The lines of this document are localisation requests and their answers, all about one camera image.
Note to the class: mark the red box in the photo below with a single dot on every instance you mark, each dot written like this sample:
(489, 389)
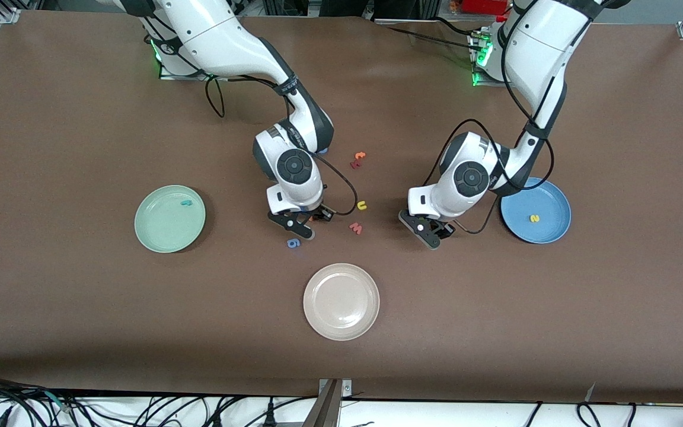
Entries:
(484, 6)

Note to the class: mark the black power plug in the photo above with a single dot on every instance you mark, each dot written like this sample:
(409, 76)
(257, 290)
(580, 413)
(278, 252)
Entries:
(270, 415)

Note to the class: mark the pale green round plate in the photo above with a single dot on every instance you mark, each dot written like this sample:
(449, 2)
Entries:
(166, 228)

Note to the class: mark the beige round plate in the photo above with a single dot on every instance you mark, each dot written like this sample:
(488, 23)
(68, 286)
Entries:
(341, 302)

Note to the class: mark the pink red foam letter w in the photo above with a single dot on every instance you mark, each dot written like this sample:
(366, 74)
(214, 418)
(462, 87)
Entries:
(356, 228)

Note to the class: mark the white paper tag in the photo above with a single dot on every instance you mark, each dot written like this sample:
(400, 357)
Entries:
(591, 391)

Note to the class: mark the aluminium frame beam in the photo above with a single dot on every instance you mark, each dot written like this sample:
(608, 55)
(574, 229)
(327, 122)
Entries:
(326, 409)

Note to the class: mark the blue round plate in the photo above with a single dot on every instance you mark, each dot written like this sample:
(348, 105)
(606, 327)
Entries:
(549, 201)

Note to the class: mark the blue foam letter g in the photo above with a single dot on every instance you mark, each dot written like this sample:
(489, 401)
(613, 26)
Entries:
(293, 242)

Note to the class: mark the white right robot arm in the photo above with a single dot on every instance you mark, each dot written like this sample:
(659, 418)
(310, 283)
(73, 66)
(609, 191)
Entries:
(229, 41)

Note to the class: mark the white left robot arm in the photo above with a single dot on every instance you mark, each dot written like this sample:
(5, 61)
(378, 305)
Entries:
(531, 47)

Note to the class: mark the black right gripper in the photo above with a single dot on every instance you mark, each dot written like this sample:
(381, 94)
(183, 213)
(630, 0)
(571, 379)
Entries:
(319, 212)

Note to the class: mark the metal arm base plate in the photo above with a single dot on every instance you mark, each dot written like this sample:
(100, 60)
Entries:
(169, 76)
(484, 84)

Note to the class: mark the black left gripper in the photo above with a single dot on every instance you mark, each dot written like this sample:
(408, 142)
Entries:
(446, 227)

